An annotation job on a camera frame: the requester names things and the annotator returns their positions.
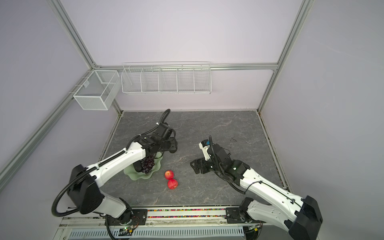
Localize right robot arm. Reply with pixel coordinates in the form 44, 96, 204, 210
190, 140, 323, 240

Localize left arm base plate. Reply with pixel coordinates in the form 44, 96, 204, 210
107, 209, 148, 226

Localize long white wire basket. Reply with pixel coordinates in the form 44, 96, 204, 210
121, 62, 212, 95

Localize dark purple fake grape bunch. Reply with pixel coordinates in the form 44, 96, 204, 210
141, 155, 155, 175

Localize light green wavy fruit bowl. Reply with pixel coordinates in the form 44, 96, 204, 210
123, 152, 163, 181

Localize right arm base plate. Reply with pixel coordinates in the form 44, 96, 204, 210
225, 207, 255, 224

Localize red apple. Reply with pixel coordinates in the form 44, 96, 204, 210
168, 179, 179, 190
165, 170, 174, 180

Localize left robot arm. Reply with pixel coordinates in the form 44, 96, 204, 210
51, 109, 178, 224

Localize dark avocado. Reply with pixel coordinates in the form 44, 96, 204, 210
133, 161, 144, 173

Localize white vented cable duct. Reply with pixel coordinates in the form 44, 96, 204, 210
66, 226, 245, 240

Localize small white mesh basket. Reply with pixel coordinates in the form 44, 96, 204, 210
74, 70, 122, 111

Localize aluminium front rail frame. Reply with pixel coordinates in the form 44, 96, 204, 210
53, 204, 319, 240

